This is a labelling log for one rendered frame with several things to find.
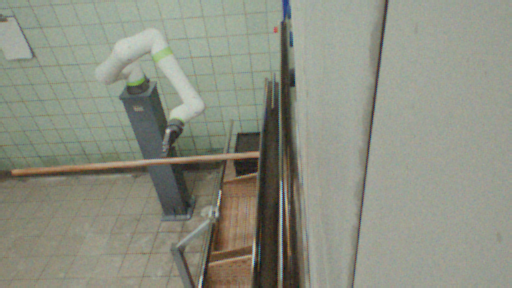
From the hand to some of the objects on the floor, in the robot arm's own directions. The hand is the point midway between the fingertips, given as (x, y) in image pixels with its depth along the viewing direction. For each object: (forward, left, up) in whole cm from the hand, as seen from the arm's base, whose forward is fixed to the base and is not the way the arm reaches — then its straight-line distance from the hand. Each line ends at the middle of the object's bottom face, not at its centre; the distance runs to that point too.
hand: (164, 153), depth 189 cm
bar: (+31, +17, -120) cm, 125 cm away
